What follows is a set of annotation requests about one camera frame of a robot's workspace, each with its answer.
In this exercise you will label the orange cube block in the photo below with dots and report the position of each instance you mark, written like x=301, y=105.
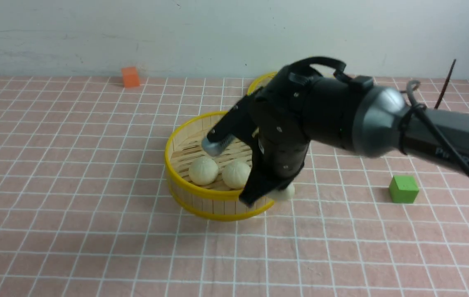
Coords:
x=130, y=77

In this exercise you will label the green cube block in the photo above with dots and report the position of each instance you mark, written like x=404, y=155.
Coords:
x=403, y=189

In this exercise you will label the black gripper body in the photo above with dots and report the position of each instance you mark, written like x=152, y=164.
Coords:
x=279, y=152

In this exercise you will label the yellow bamboo steamer tray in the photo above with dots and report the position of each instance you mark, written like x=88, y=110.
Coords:
x=215, y=201

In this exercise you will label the yellow bamboo steamer lid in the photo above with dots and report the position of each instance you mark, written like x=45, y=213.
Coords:
x=260, y=81

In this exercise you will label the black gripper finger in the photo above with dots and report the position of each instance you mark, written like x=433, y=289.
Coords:
x=262, y=180

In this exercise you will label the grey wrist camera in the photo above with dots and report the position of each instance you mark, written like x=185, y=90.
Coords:
x=235, y=124

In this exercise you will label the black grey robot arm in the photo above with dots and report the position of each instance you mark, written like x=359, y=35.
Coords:
x=314, y=100

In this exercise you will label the pink checkered tablecloth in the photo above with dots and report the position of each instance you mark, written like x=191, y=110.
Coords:
x=85, y=210

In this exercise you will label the white bun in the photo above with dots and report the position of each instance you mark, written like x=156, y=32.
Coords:
x=282, y=195
x=203, y=171
x=235, y=174

